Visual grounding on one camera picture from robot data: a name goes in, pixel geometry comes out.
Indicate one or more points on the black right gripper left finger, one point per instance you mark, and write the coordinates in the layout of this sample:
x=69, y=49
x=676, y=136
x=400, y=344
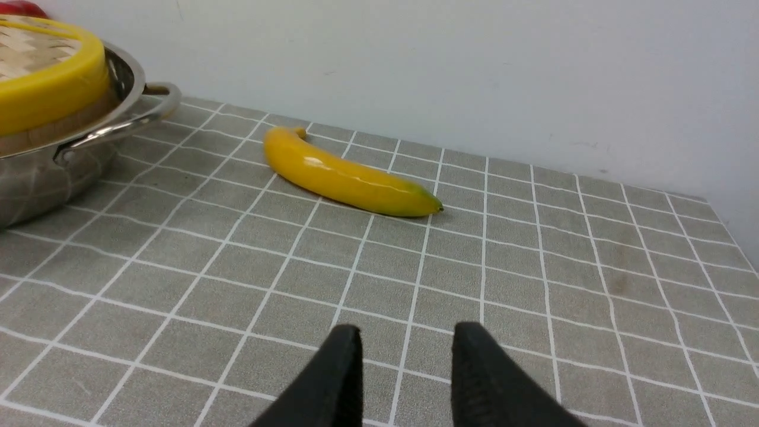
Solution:
x=329, y=389

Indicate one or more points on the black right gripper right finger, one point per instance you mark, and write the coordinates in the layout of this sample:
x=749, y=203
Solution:
x=490, y=389

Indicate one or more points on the yellow rimmed bamboo steamer basket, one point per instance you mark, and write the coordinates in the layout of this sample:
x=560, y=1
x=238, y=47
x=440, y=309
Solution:
x=43, y=134

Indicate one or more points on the yellow woven bamboo steamer lid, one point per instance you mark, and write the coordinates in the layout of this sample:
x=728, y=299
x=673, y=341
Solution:
x=50, y=70

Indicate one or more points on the stainless steel pot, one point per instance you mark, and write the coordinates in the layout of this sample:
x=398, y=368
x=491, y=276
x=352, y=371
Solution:
x=38, y=180

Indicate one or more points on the grey checkered tablecloth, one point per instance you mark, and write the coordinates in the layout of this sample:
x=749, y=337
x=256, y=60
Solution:
x=191, y=285

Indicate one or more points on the yellow banana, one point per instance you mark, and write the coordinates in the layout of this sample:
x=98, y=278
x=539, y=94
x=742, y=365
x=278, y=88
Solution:
x=344, y=181

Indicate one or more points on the red bell pepper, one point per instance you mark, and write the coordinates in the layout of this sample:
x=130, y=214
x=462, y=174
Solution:
x=22, y=8

